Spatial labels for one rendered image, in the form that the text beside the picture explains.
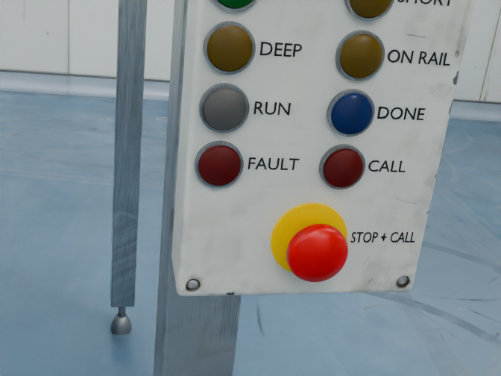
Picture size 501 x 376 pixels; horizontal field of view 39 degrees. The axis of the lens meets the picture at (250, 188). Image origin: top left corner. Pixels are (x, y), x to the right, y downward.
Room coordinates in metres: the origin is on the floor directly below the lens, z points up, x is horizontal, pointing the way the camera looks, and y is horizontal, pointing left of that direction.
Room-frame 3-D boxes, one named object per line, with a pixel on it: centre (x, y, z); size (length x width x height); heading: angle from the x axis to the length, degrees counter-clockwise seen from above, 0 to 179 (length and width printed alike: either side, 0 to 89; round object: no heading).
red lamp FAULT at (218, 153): (0.40, 0.02, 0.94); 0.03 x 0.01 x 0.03; 104
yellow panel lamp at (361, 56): (0.42, -0.06, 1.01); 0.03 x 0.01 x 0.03; 104
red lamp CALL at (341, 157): (0.42, -0.06, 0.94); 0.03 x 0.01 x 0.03; 104
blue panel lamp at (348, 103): (0.42, -0.06, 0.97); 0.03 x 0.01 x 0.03; 104
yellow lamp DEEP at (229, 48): (0.40, 0.02, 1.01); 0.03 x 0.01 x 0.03; 104
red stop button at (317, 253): (0.41, -0.04, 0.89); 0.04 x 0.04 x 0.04; 14
